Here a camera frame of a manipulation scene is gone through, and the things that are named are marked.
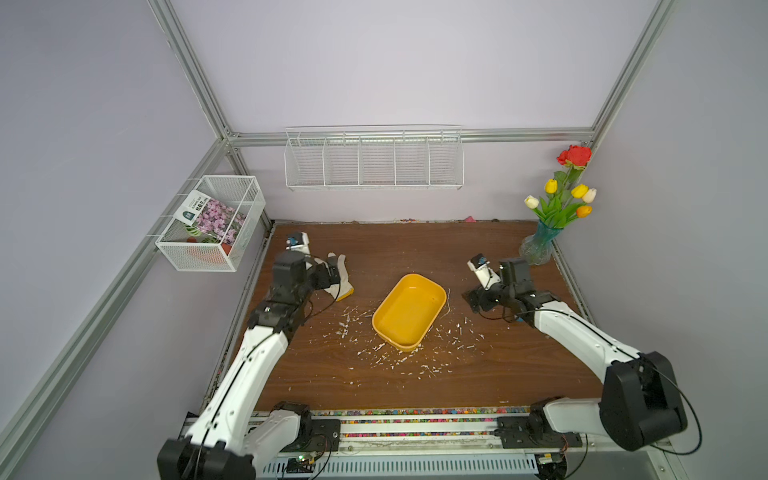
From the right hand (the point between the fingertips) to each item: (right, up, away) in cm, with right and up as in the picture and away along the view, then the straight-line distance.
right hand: (476, 283), depth 89 cm
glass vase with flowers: (+28, +25, +4) cm, 38 cm away
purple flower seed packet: (-71, +18, -15) cm, 75 cm away
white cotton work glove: (-42, -3, +13) cm, 44 cm away
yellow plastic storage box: (-21, -11, +5) cm, 24 cm away
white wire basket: (-75, +10, -19) cm, 78 cm away
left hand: (-44, +7, -11) cm, 46 cm away
